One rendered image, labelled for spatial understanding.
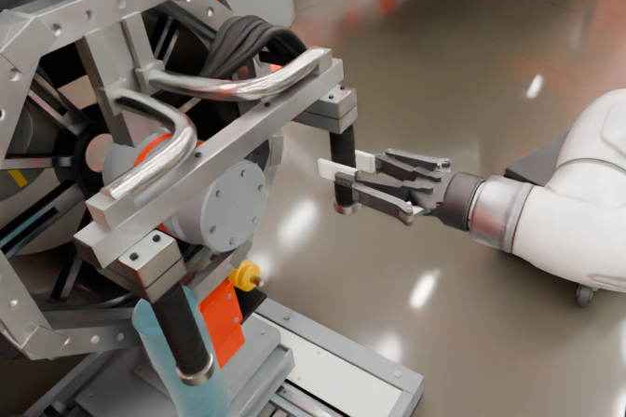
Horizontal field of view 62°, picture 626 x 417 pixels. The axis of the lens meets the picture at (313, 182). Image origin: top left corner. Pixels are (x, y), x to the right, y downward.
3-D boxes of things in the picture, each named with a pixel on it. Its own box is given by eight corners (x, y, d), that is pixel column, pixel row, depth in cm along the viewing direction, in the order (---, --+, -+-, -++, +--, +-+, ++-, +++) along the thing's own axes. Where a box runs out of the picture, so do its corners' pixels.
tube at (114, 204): (129, 103, 68) (101, 25, 62) (238, 138, 58) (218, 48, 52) (4, 175, 57) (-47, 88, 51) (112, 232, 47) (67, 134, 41)
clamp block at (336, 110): (307, 105, 79) (304, 73, 76) (359, 118, 74) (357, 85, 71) (288, 121, 76) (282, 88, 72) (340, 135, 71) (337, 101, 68)
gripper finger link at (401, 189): (433, 205, 71) (431, 211, 70) (357, 191, 75) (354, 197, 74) (435, 182, 69) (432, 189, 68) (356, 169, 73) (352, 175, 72)
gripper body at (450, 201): (464, 247, 67) (399, 224, 72) (487, 208, 72) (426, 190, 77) (469, 202, 62) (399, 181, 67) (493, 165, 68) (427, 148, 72)
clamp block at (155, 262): (133, 243, 58) (117, 207, 55) (190, 273, 53) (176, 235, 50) (96, 273, 55) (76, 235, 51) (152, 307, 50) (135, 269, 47)
